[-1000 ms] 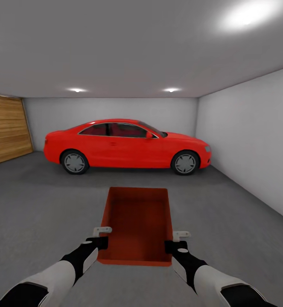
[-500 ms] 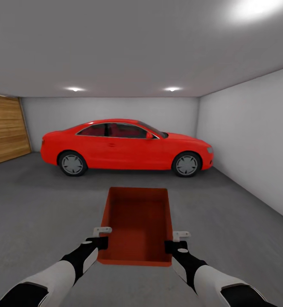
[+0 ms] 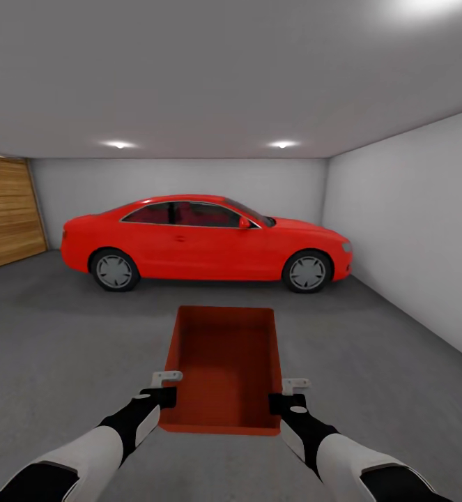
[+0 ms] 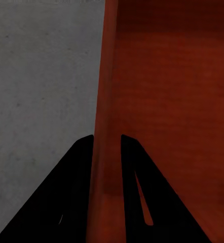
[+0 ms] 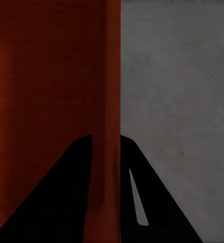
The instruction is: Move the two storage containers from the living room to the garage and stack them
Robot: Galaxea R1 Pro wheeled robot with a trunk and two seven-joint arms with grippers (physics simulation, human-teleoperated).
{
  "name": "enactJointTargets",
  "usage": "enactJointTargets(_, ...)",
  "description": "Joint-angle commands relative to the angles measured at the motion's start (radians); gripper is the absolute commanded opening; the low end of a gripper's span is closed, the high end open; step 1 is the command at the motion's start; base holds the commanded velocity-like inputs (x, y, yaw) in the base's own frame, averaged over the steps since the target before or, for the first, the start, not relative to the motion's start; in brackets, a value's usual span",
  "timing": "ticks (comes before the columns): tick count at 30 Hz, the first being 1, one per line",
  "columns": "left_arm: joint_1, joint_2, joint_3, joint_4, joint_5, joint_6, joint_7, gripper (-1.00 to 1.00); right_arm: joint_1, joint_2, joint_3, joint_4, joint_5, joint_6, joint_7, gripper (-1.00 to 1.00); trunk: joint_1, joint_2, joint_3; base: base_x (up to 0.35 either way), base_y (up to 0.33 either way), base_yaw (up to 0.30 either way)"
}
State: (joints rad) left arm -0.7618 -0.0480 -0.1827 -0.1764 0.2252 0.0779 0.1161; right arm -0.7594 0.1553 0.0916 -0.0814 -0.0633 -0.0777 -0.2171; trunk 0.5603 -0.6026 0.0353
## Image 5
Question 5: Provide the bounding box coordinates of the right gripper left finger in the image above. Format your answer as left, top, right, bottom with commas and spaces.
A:
0, 135, 93, 243

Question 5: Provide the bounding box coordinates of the storage box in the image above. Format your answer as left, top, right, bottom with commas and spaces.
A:
0, 0, 121, 243

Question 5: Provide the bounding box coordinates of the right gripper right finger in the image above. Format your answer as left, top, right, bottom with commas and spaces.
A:
120, 135, 203, 243

